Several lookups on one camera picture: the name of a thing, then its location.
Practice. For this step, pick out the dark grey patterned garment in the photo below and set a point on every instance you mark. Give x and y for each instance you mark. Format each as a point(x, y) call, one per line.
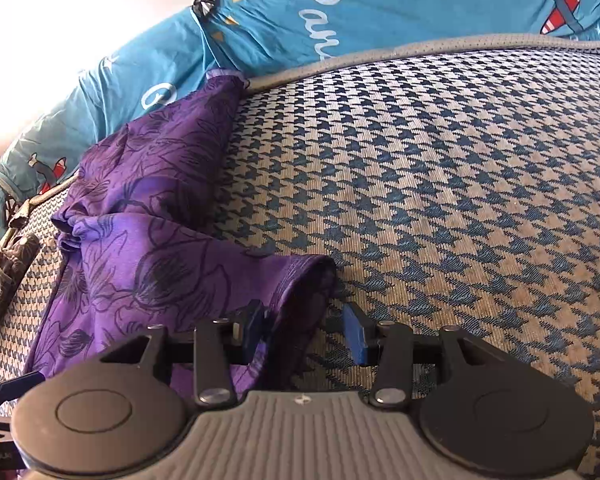
point(2, 280)

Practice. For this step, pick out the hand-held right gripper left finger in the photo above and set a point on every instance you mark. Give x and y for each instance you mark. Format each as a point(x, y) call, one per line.
point(254, 332)

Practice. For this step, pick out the blue printed bedsheet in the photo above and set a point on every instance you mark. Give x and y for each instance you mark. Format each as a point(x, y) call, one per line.
point(380, 15)

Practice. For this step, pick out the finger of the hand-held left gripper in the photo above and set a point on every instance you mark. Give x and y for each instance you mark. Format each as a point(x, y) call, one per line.
point(25, 382)

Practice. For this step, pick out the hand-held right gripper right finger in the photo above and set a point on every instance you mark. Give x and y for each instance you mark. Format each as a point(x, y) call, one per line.
point(356, 335)

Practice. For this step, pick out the purple floral dress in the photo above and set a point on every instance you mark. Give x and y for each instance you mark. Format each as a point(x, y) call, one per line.
point(155, 235)

